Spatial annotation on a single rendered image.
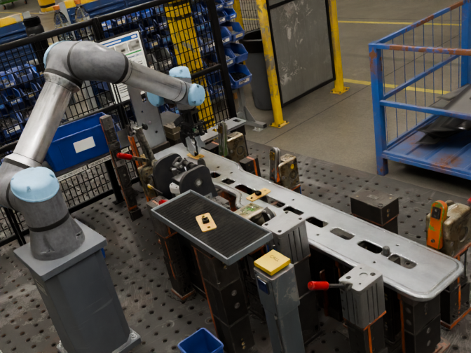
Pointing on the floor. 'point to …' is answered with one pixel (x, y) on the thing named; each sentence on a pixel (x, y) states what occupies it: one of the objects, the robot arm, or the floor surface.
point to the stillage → (439, 145)
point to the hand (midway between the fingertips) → (194, 151)
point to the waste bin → (257, 68)
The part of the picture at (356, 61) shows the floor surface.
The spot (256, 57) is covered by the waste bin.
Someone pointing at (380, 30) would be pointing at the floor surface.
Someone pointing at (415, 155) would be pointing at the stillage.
